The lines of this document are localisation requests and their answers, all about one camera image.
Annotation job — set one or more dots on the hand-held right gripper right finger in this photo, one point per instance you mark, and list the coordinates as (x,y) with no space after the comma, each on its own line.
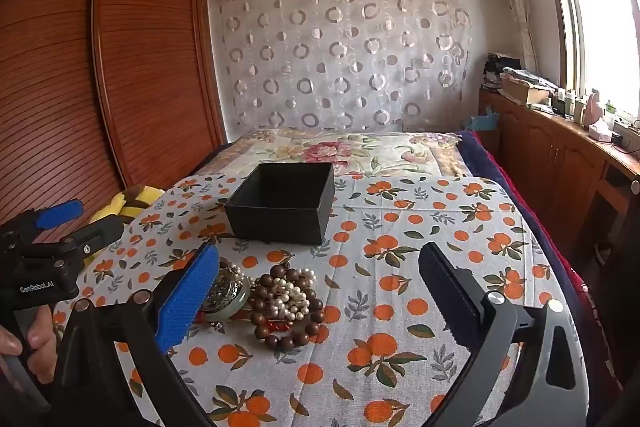
(450,302)

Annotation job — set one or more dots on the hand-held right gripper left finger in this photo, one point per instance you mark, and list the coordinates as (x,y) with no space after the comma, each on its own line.
(185,302)

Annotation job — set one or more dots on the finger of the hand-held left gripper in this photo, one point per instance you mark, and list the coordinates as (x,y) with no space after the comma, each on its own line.
(60,213)
(102,232)

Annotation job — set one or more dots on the green jade bangle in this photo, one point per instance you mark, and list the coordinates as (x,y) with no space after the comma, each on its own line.
(244,299)

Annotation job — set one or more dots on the black jewelry box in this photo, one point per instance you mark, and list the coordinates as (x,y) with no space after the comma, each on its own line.
(272,222)

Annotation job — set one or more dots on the person's left hand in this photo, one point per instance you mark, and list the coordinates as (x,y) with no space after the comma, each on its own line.
(42,347)

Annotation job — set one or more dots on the yellow plush toy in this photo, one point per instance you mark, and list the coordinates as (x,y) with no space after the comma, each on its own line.
(112,207)

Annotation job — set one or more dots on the orange fruit print cloth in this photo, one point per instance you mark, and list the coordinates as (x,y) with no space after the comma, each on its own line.
(400,232)

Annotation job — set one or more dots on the dark blue blanket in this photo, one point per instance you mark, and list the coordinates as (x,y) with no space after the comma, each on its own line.
(500,177)

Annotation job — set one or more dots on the brown wooden wardrobe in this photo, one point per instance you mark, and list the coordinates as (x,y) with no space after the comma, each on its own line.
(150,82)

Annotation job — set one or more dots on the brown wooden cabinet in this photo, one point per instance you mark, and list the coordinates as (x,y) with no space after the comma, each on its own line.
(550,152)

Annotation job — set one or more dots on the blue paper bag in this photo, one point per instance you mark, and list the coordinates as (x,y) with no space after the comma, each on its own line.
(482,121)

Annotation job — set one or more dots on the floral bedsheet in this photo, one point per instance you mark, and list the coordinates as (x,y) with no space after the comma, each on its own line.
(320,152)

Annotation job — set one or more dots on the cardboard box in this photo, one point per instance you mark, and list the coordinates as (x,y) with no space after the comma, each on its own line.
(522,93)

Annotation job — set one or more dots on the white tissue box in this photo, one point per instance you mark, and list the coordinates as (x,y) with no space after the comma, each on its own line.
(600,132)

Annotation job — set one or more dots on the pile of dark clothes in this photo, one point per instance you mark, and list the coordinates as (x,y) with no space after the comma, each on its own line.
(500,68)

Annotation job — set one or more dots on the pink bottle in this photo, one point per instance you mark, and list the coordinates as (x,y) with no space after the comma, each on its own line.
(595,107)

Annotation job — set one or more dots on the sheer circle pattern curtain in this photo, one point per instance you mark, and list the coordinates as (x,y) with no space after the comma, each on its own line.
(325,57)

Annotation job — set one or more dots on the wooden frame window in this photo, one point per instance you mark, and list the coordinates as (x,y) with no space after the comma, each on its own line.
(600,32)

